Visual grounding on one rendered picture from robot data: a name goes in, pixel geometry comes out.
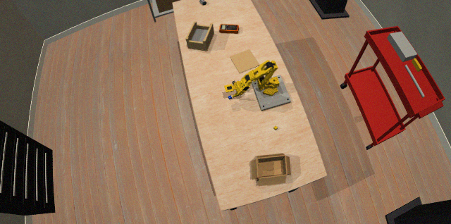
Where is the orange digital multimeter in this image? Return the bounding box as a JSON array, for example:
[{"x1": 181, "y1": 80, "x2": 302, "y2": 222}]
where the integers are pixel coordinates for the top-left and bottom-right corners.
[{"x1": 219, "y1": 24, "x2": 239, "y2": 34}]

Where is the tan flat mat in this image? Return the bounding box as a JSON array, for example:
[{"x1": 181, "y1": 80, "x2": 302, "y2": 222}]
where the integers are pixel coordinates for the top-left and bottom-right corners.
[{"x1": 230, "y1": 49, "x2": 260, "y2": 73}]

